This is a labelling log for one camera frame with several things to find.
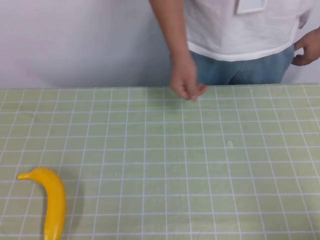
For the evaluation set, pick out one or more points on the person's right hand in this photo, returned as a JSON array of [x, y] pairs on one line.
[[183, 80]]

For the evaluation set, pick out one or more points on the person's left hand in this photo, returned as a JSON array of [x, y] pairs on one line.
[[311, 47]]

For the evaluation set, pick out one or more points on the yellow plastic banana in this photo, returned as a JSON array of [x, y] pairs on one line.
[[56, 200]]

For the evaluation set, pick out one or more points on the person's right forearm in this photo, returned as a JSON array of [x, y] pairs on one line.
[[172, 27]]

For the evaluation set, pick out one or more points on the blue jeans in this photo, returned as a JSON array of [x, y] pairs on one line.
[[240, 72]]

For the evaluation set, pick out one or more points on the white t-shirt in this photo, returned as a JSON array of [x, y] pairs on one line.
[[237, 32]]

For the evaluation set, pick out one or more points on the white badge card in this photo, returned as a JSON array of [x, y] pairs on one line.
[[250, 6]]

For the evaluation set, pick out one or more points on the green checked tablecloth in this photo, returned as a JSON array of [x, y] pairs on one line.
[[160, 162]]

